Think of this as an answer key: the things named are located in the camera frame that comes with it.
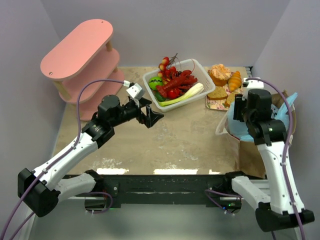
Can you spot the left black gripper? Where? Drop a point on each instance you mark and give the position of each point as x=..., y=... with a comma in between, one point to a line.
x=143, y=112

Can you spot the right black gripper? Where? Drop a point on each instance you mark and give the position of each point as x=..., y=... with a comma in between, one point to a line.
x=238, y=107

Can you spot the blue plastic bag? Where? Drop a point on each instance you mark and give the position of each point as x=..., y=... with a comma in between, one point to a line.
x=279, y=112

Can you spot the brown jute grocery bag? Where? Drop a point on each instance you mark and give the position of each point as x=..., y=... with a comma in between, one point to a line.
x=245, y=154

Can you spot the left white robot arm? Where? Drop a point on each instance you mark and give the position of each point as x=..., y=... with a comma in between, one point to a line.
x=44, y=187

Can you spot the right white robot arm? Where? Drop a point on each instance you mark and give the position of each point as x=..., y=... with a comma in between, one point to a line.
x=282, y=208

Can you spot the toy bread slice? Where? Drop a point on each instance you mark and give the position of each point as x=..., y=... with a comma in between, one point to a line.
x=218, y=94
x=230, y=99

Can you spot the dark green toy vegetable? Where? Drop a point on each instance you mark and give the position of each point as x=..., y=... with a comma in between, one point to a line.
x=159, y=97

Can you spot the toy croissant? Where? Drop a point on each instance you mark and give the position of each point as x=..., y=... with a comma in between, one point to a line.
x=235, y=81

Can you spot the floral serving tray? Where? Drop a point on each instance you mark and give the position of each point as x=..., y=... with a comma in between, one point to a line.
x=219, y=104

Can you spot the green toy watermelon ball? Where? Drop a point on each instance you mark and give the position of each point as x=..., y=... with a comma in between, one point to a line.
x=154, y=82

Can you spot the red toy tomato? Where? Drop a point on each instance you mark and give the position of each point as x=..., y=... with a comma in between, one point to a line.
x=173, y=94

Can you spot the white plastic basket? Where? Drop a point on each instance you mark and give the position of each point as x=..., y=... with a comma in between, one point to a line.
x=187, y=64

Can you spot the red toy lobster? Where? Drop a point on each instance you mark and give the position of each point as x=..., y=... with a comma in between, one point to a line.
x=183, y=82

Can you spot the red cherry sprig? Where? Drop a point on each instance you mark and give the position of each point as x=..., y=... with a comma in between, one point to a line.
x=167, y=68

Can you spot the white green toy leek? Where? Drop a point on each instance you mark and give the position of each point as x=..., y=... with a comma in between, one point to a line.
x=193, y=91

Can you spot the pink three-tier shelf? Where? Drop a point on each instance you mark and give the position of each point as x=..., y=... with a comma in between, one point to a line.
x=84, y=66

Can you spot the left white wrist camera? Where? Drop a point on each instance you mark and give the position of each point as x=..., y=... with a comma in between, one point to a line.
x=134, y=90

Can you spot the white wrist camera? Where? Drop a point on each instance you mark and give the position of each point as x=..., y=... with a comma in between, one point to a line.
x=134, y=90
x=250, y=84

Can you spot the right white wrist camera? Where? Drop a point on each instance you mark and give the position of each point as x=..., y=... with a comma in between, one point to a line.
x=250, y=84

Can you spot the black base frame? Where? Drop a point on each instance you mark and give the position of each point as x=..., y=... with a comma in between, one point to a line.
x=210, y=190

